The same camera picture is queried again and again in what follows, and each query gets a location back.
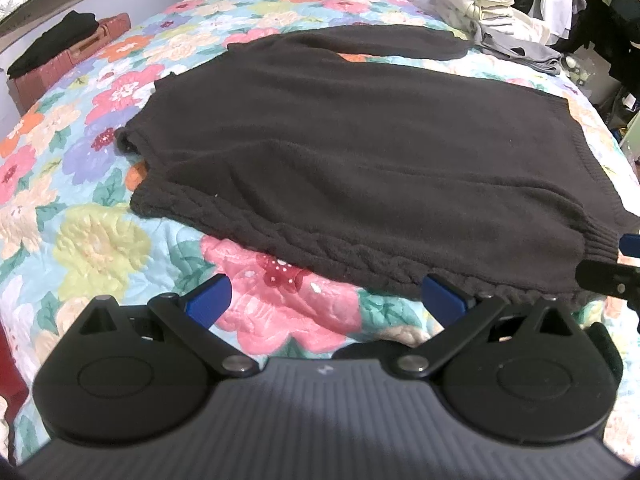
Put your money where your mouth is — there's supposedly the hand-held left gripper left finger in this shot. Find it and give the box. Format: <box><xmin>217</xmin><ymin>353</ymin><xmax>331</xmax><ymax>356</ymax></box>
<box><xmin>77</xmin><ymin>274</ymin><xmax>262</xmax><ymax>378</ymax></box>

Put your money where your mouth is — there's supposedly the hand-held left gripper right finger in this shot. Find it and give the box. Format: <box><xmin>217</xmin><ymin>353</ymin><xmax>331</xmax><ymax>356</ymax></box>
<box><xmin>392</xmin><ymin>274</ymin><xmax>581</xmax><ymax>379</ymax></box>

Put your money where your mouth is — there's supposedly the black knit sweater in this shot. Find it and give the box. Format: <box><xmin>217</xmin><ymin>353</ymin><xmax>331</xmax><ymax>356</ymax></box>
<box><xmin>114</xmin><ymin>24</ymin><xmax>640</xmax><ymax>311</ymax></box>

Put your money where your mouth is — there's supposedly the pile of white clothes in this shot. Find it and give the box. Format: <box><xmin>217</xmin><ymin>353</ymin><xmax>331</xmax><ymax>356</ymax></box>
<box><xmin>431</xmin><ymin>0</ymin><xmax>551</xmax><ymax>43</ymax></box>

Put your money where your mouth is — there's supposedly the floral quilt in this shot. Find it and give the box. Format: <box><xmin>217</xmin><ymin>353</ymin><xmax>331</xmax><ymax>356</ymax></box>
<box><xmin>0</xmin><ymin>0</ymin><xmax>640</xmax><ymax>466</ymax></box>

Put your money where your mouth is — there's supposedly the grey garment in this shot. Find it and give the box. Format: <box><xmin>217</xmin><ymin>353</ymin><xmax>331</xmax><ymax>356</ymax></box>
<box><xmin>472</xmin><ymin>20</ymin><xmax>563</xmax><ymax>77</ymax></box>

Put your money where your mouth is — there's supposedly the red storage box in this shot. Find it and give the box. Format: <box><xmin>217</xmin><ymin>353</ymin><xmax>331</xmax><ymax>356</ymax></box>
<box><xmin>7</xmin><ymin>12</ymin><xmax>132</xmax><ymax>116</ymax></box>

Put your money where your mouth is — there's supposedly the folded black cloth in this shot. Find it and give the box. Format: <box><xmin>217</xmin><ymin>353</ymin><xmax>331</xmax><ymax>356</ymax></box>
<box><xmin>7</xmin><ymin>10</ymin><xmax>101</xmax><ymax>80</ymax></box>

